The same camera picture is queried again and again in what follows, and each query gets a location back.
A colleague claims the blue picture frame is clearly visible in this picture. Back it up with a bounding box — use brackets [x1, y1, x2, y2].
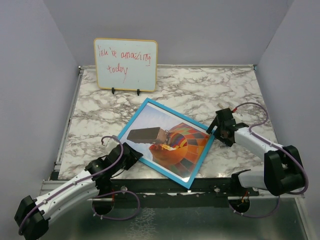
[118, 98, 215, 189]

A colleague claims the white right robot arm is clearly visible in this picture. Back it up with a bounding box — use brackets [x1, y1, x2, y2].
[206, 108, 309, 196]

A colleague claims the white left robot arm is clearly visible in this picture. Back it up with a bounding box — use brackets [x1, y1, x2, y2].
[14, 143, 143, 240]

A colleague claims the clear bag of hardware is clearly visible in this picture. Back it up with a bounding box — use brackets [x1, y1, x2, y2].
[218, 103, 225, 109]

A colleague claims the black whiteboard stand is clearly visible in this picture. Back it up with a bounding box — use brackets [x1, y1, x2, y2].
[111, 87, 141, 96]

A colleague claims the white dry-erase board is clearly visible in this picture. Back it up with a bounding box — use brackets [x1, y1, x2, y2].
[93, 38, 158, 92]

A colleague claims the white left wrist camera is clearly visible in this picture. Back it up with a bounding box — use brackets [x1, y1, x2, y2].
[103, 135, 119, 152]

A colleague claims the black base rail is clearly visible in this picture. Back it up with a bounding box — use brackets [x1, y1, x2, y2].
[101, 177, 259, 208]

